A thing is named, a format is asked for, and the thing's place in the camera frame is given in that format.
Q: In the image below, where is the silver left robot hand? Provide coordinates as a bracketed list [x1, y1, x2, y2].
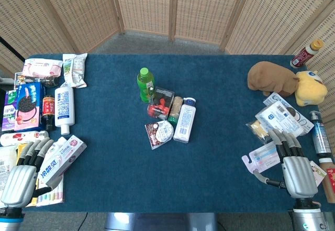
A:
[1, 137, 64, 208]

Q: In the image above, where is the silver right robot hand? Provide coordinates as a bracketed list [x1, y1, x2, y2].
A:
[252, 129, 319, 199]

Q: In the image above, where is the clear plastic bag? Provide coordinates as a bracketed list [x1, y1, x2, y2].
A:
[245, 119, 271, 145]

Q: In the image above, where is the white green snack packet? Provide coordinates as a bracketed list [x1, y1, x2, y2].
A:
[61, 53, 88, 89]

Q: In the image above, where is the wedge-shaped packaged food container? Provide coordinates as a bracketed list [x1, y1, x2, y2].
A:
[144, 119, 175, 151]

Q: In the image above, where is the floral printed card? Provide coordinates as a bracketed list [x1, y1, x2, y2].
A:
[309, 160, 328, 188]

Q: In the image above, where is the white printed pouch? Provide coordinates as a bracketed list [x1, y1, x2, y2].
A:
[0, 145, 19, 198]

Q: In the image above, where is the brown drink bottle red label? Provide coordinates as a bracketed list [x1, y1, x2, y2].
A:
[318, 157, 335, 204]

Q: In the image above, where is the yellow flat packet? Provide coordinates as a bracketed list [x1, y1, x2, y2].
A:
[15, 144, 28, 166]

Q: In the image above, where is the pastel coloured stick pack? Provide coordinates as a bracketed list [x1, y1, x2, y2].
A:
[36, 175, 65, 207]

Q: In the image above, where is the pink toothbrush blister pack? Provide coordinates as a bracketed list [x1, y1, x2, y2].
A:
[241, 141, 281, 175]

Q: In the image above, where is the blue pump bottle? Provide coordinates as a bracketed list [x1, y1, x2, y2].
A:
[309, 110, 333, 159]

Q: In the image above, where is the white tube with red print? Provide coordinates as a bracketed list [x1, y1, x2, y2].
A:
[0, 130, 50, 147]

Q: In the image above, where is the white and pink toothpaste box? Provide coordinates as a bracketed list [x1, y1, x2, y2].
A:
[38, 134, 88, 190]

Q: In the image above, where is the small white tube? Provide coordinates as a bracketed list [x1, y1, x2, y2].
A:
[51, 136, 69, 149]

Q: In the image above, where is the white packet with round window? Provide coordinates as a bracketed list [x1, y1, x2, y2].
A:
[262, 92, 315, 137]

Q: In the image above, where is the white and blue flat packet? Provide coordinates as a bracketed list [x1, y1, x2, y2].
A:
[254, 101, 306, 138]

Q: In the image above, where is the purple and green pack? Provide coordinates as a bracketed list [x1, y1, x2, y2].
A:
[1, 89, 19, 133]

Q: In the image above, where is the blue oreo cookie box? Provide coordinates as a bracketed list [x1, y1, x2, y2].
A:
[14, 82, 46, 133]

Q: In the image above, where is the dark sauce bottle red label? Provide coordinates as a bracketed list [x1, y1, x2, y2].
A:
[41, 94, 56, 131]

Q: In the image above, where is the yellow plush toy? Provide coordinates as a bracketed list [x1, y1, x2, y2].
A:
[295, 70, 329, 107]

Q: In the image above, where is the large white bottle blue print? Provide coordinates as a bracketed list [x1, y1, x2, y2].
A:
[54, 86, 76, 136]

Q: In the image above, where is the blue table cloth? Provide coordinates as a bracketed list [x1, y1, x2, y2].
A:
[21, 53, 335, 214]

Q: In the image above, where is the brown plush toy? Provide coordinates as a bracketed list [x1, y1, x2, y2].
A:
[247, 61, 300, 97]

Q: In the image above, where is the small picture card box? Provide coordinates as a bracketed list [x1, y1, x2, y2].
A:
[14, 72, 27, 90]

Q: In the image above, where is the dark cola bottle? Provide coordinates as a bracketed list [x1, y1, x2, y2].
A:
[25, 75, 60, 89]

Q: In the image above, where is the pink and white soft pack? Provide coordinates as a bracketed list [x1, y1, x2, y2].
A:
[21, 58, 64, 79]

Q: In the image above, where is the red bottle with yellow cap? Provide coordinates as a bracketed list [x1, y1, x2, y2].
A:
[289, 39, 325, 69]

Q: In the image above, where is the white bottle with blue cap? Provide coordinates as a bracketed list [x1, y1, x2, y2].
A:
[173, 97, 197, 144]

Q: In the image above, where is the cork tube with green base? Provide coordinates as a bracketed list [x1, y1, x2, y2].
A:
[167, 96, 184, 126]

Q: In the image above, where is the grey robot torso base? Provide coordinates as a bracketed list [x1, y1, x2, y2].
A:
[104, 212, 218, 231]

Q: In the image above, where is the black box with red items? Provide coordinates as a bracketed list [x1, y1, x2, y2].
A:
[147, 86, 175, 121]

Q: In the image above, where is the green drink bottle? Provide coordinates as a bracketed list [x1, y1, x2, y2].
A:
[136, 67, 156, 104]

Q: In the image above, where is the woven bamboo folding screen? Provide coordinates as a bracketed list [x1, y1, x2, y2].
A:
[0, 0, 335, 124]

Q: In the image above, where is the black cable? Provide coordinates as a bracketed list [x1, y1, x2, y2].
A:
[77, 212, 89, 231]

